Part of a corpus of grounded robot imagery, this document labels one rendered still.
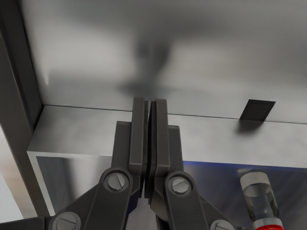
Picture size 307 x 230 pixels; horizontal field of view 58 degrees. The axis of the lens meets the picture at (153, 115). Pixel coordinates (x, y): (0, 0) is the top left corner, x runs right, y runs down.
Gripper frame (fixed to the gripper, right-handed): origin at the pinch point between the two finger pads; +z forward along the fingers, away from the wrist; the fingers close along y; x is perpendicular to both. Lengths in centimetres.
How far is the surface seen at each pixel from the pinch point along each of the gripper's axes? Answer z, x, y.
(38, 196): 2.4, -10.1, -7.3
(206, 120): 4.1, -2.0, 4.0
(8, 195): 92, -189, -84
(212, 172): 4.2, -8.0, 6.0
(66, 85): 4.4, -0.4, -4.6
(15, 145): 2.4, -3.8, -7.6
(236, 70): 4.4, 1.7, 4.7
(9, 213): 92, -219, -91
